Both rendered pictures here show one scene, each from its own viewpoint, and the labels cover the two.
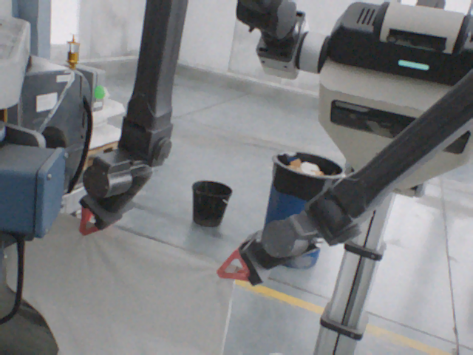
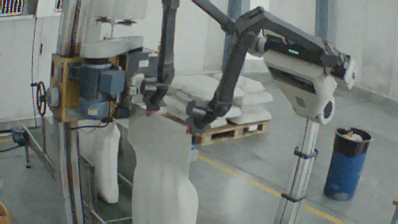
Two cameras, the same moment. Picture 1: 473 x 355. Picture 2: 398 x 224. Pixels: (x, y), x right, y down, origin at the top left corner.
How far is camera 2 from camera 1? 119 cm
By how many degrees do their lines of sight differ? 31
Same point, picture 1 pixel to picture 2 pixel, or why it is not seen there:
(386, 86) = (286, 60)
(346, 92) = (269, 62)
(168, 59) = (168, 43)
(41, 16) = not seen: hidden behind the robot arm
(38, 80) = (140, 55)
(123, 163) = (152, 82)
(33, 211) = (109, 86)
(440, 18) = not seen: hidden behind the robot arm
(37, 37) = not seen: hidden behind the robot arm
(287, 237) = (191, 107)
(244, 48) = (369, 69)
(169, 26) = (166, 32)
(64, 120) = (151, 71)
